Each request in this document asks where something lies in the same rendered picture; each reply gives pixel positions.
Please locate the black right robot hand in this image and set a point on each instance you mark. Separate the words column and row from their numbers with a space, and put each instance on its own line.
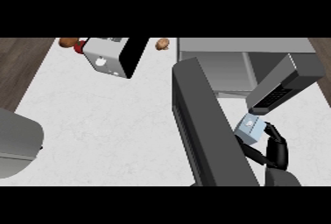
column 275, row 151

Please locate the pale blue milk carton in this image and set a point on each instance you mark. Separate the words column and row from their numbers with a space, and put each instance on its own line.
column 250, row 131

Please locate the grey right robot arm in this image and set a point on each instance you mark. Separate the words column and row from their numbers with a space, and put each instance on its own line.
column 281, row 178

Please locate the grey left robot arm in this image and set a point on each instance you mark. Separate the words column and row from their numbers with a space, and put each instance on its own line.
column 16, row 140

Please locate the dark grey microwave door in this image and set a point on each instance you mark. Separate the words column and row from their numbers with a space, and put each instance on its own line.
column 207, row 128

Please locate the grey microwave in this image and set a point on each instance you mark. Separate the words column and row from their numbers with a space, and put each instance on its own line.
column 223, row 70

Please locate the brown bread roll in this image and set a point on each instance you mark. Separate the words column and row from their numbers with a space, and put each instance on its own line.
column 66, row 42
column 163, row 43

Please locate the silver and black toaster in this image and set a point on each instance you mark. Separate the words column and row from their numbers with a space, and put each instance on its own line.
column 109, row 57

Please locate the red round object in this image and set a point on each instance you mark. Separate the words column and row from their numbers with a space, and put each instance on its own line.
column 78, row 47

